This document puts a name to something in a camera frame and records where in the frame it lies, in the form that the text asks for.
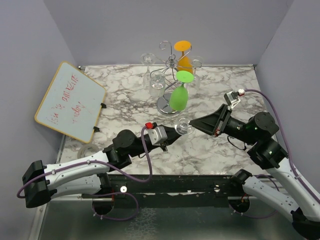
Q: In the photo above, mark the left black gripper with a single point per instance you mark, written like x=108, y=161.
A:
x=172, y=136

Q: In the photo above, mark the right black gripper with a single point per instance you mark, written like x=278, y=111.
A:
x=209, y=123

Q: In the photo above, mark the clear glass tumbler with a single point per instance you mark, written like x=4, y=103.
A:
x=184, y=129

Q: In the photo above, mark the green plastic wine glass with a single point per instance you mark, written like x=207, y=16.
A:
x=179, y=97

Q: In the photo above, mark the clear wine glass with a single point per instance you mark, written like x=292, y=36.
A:
x=196, y=63
x=147, y=59
x=157, y=84

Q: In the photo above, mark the orange plastic wine glass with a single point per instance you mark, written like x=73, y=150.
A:
x=183, y=63

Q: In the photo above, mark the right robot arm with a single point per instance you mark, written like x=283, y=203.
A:
x=301, y=204

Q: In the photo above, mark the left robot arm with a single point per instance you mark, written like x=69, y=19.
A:
x=44, y=182

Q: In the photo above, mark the chrome wine glass rack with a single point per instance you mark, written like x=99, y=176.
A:
x=169, y=69

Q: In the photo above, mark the clear tape roll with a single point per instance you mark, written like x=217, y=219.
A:
x=85, y=148

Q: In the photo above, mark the small whiteboard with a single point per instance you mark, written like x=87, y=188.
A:
x=71, y=104

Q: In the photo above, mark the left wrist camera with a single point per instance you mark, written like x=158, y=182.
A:
x=156, y=133

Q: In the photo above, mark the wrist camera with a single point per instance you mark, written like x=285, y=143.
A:
x=232, y=98
x=156, y=133

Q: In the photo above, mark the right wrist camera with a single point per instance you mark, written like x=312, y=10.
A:
x=232, y=98

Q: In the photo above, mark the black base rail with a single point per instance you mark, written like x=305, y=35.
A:
x=168, y=191

